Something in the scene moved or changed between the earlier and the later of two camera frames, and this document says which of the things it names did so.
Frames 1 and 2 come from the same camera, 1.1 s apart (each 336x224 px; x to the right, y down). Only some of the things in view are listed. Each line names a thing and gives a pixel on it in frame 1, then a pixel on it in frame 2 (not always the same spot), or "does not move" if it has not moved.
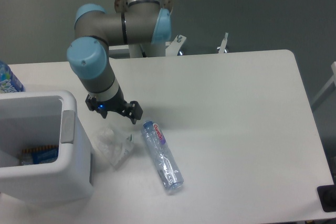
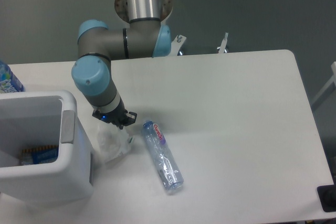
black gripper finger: (91, 102) to (96, 114)
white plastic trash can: (42, 118) does not move
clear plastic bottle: (167, 166) does not move
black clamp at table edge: (327, 194) does not move
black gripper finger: (135, 112) to (132, 119)
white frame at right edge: (333, 79) does not move
